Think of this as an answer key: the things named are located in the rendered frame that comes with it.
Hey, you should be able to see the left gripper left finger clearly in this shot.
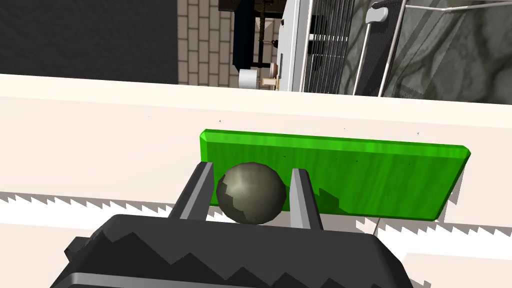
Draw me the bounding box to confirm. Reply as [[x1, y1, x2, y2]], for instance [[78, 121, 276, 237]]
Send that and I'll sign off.
[[167, 161, 215, 222]]

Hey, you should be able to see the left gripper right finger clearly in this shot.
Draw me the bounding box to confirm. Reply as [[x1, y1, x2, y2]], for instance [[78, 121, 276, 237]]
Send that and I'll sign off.
[[289, 167, 324, 231]]

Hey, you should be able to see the grey round knob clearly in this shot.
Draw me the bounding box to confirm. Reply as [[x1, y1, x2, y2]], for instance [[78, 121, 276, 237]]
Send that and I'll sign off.
[[215, 161, 288, 225]]

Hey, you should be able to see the green drawer front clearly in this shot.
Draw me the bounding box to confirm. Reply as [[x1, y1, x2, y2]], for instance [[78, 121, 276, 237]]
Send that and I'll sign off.
[[199, 128, 472, 222]]

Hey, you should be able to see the white dishwasher with racks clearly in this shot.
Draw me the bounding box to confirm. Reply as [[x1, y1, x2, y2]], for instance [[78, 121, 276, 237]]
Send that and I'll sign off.
[[276, 0, 512, 98]]

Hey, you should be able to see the dark shelf with small items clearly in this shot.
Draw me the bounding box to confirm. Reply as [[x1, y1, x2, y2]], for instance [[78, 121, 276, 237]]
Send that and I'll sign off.
[[217, 0, 287, 91]]

